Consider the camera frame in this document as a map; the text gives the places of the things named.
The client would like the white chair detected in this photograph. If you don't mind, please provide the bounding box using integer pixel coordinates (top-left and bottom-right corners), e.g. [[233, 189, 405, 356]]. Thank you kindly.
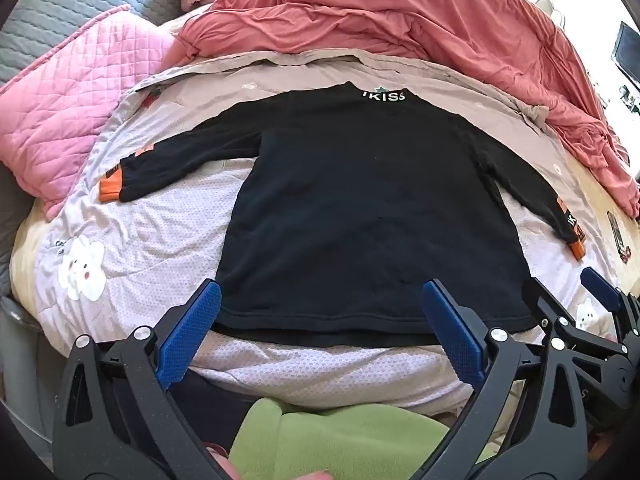
[[535, 0, 566, 26]]

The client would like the printed blanket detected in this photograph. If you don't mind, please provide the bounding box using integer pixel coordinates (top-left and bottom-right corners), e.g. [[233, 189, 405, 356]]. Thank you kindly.
[[30, 50, 631, 416]]

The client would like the person's left hand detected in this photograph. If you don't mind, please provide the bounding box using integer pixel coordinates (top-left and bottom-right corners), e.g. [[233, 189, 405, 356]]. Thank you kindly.
[[202, 442, 333, 480]]

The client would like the dark flat rectangular object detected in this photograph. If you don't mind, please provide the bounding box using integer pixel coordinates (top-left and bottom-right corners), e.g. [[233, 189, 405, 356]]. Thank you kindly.
[[606, 210, 632, 262]]

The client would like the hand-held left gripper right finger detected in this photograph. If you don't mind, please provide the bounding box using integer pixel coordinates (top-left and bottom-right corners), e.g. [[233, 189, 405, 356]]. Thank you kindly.
[[421, 279, 591, 480]]

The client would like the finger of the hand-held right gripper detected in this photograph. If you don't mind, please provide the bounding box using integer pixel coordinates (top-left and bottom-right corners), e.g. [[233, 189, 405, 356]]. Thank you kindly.
[[580, 266, 640, 323], [521, 276, 631, 361]]

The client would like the person's green garment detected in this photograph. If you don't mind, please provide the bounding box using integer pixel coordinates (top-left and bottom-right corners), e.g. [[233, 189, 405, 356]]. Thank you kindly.
[[227, 397, 501, 480]]

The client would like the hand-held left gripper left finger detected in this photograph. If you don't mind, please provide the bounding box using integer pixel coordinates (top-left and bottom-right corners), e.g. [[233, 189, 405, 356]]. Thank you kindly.
[[50, 279, 236, 480]]

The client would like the grey bed frame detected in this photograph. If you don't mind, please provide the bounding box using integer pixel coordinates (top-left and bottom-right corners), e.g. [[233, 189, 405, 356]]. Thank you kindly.
[[0, 295, 66, 461]]

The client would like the black television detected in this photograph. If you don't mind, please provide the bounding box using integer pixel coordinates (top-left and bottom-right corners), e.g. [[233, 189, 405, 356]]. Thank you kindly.
[[612, 21, 640, 86]]

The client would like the salmon duvet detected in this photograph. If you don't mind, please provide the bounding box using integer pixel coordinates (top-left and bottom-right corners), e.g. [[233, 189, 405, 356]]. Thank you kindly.
[[175, 0, 640, 218]]

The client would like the black sweater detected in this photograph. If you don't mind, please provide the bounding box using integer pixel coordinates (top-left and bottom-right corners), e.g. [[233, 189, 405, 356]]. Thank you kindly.
[[100, 81, 587, 347]]

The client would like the pink quilted pillow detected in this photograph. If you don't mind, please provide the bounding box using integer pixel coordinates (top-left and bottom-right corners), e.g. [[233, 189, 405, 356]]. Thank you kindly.
[[0, 4, 188, 221]]

